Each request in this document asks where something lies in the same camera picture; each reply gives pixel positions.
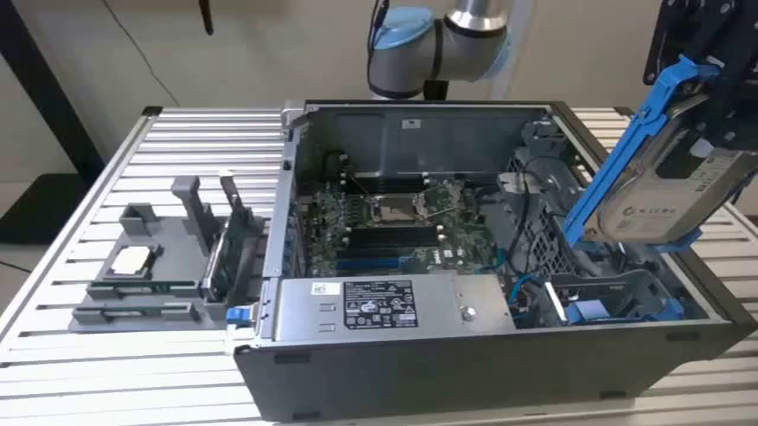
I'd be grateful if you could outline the black cable beside arm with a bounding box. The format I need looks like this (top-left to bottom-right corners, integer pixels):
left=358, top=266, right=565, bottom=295
left=367, top=0, right=394, bottom=51

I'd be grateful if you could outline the green motherboard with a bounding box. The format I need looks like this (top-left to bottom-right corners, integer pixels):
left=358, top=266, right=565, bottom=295
left=294, top=175, right=505, bottom=279

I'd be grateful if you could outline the grey parts rack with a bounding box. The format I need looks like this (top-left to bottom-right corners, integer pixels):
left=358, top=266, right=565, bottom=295
left=68, top=175, right=274, bottom=334

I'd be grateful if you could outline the thin black wall cable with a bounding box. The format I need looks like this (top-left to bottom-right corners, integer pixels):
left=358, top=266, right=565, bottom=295
left=99, top=0, right=180, bottom=107

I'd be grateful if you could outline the green RAM stick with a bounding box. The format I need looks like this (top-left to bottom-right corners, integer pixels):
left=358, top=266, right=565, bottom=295
left=90, top=279, right=199, bottom=297
left=75, top=300, right=200, bottom=319

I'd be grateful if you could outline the blue wire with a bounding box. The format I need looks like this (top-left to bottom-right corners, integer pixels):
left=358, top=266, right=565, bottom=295
left=490, top=248, right=539, bottom=312

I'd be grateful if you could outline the CPU socket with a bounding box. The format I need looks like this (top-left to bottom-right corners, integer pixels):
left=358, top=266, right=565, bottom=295
left=363, top=193, right=427, bottom=225

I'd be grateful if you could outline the black RAM slot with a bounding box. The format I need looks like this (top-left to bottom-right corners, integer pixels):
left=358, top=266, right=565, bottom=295
left=351, top=226, right=438, bottom=237
left=346, top=243, right=437, bottom=252
left=349, top=235, right=438, bottom=245

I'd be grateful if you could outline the black antenna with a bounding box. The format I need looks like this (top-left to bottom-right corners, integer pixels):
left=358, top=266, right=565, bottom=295
left=196, top=0, right=216, bottom=36

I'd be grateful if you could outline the black flat base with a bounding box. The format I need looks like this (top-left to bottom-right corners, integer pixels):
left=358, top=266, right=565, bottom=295
left=0, top=172, right=91, bottom=245

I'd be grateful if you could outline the metal socket cover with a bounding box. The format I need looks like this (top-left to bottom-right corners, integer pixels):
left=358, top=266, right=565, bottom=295
left=417, top=179, right=475, bottom=218

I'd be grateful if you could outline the long black wire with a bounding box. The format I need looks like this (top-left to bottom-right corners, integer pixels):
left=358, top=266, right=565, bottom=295
left=507, top=154, right=562, bottom=274

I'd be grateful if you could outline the green graphics card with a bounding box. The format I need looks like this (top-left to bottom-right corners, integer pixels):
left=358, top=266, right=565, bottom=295
left=200, top=176, right=262, bottom=307

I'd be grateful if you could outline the thin locking lever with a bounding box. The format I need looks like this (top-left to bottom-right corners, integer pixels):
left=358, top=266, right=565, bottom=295
left=347, top=172, right=375, bottom=197

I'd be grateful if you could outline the silver power supply unit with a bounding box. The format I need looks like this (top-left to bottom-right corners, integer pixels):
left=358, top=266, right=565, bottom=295
left=272, top=272, right=515, bottom=343

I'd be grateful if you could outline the blue disk carrier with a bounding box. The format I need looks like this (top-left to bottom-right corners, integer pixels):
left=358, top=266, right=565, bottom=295
left=566, top=297, right=690, bottom=324

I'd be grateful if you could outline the silver metal bracket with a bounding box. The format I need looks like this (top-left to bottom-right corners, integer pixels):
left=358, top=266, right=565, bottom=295
left=497, top=172, right=545, bottom=197

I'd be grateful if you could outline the hard disk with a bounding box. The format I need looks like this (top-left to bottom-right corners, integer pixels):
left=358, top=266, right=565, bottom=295
left=561, top=53, right=758, bottom=255

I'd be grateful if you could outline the open black PC case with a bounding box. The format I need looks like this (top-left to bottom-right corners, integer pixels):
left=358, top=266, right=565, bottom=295
left=232, top=98, right=758, bottom=423

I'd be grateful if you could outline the silver CPU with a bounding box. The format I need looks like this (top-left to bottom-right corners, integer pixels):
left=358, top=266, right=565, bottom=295
left=110, top=247, right=156, bottom=277

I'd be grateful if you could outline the black slanted pole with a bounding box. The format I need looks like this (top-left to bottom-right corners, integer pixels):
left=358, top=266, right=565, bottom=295
left=0, top=0, right=110, bottom=178

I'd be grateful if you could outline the blue expansion slot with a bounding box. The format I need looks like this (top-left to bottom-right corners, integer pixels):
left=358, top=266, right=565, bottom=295
left=334, top=256, right=411, bottom=273

